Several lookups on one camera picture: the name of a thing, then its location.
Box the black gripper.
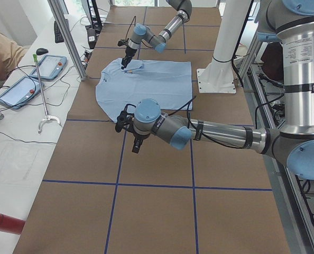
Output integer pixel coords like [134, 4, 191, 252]
[121, 46, 136, 69]
[132, 126, 150, 153]

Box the light blue t-shirt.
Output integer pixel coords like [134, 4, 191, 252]
[95, 58, 192, 122]

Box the black power adapter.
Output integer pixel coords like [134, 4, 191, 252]
[87, 28, 97, 49]

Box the black keyboard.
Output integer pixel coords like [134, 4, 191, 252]
[53, 21, 64, 43]

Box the far blue teach pendant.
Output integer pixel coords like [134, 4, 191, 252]
[33, 54, 67, 81]

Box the blue teach pendant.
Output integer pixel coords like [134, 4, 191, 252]
[0, 76, 44, 109]
[33, 54, 67, 81]

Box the black computer mouse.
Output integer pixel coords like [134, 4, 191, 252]
[36, 48, 49, 56]

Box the near blue teach pendant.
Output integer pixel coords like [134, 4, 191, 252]
[0, 76, 44, 109]

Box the person in beige shirt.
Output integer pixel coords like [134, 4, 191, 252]
[0, 33, 28, 81]

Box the red cylinder bottle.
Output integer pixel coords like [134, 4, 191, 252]
[0, 213, 25, 235]

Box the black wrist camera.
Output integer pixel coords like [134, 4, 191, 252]
[115, 104, 136, 133]
[117, 39, 128, 47]

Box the white camera mast pedestal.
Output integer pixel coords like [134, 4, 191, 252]
[197, 0, 253, 94]

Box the aluminium frame post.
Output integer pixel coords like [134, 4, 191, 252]
[48, 0, 86, 81]

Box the green handled reacher grabber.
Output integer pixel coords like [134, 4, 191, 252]
[33, 54, 62, 134]

